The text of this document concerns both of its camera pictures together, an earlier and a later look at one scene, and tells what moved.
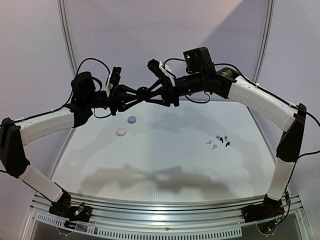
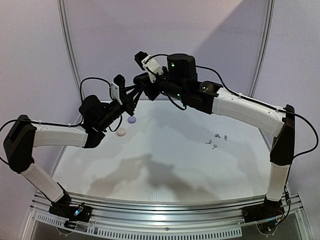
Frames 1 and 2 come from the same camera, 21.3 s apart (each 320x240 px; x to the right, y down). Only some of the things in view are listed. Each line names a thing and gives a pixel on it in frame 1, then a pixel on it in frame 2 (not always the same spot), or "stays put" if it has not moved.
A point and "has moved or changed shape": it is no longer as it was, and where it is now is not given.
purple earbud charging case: x=131 y=119 stays put
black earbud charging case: x=143 y=91 has moved or changed shape
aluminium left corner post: x=62 y=7 stays put
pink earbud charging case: x=121 y=132 stays put
